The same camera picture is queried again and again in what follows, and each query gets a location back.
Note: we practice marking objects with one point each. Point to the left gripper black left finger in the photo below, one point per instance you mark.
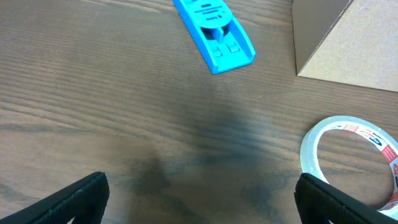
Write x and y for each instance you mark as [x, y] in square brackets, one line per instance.
[82, 202]

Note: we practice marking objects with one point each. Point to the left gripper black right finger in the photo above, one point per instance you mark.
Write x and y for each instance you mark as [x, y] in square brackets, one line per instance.
[320, 203]

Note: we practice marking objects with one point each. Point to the blue magnetic whiteboard duster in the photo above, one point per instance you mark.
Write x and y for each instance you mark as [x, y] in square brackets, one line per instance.
[219, 36]

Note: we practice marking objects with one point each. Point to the large clear tape roll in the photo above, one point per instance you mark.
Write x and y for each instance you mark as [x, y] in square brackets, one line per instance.
[378, 137]

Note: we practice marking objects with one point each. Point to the brown cardboard box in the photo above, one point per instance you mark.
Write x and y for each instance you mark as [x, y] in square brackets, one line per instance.
[347, 41]

